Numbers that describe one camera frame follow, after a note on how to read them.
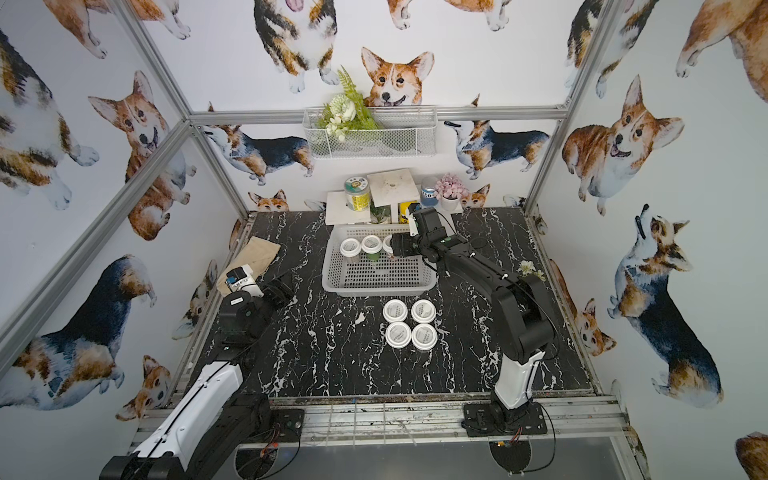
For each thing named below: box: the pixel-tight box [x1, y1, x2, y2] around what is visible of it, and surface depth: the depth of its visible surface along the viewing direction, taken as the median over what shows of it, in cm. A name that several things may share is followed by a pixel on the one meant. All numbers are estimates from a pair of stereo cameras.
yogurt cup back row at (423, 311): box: [411, 299, 437, 324], surface depth 88 cm
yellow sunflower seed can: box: [344, 176, 371, 212], surface depth 99 cm
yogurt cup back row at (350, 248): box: [340, 238, 362, 264], surface depth 102 cm
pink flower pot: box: [435, 173, 469, 211], surface depth 96 cm
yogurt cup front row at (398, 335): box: [385, 322, 412, 349], surface depth 83 cm
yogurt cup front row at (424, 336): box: [411, 323, 438, 350], surface depth 83 cm
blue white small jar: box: [421, 175, 439, 207], surface depth 100 cm
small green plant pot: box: [369, 199, 392, 224], surface depth 112 cm
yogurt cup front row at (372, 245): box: [361, 234, 383, 263], surface depth 103 cm
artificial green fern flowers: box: [316, 65, 380, 142], surface depth 82 cm
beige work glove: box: [216, 236, 281, 296], surface depth 112 cm
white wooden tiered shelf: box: [325, 167, 420, 225], surface depth 102 cm
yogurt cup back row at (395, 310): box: [382, 299, 408, 323], surface depth 89 cm
